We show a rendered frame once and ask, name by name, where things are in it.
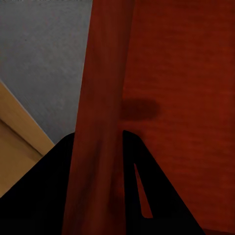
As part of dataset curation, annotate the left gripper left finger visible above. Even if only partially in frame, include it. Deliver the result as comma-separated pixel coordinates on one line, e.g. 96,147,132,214
0,132,75,235

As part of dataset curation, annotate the storage box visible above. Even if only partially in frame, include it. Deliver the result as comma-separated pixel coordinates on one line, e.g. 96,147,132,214
61,0,235,235

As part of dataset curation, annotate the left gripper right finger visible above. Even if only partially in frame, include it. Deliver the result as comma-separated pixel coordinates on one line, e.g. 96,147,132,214
122,130,206,235

